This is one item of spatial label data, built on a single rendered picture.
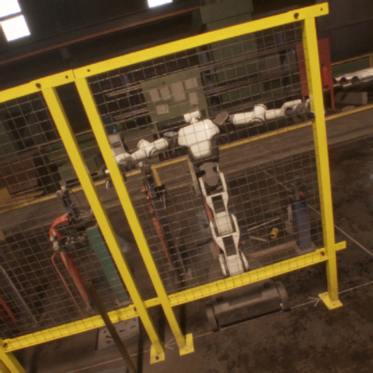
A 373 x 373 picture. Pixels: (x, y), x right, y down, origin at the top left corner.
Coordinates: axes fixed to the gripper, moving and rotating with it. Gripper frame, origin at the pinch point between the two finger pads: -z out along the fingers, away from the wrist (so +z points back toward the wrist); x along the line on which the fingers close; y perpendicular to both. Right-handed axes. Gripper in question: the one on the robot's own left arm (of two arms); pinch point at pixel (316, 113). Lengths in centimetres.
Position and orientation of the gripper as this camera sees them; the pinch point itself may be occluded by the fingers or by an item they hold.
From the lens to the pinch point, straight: 166.5
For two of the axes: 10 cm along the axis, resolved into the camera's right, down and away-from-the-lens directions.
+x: -9.6, 2.8, -0.3
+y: -2.5, -9.0, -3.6
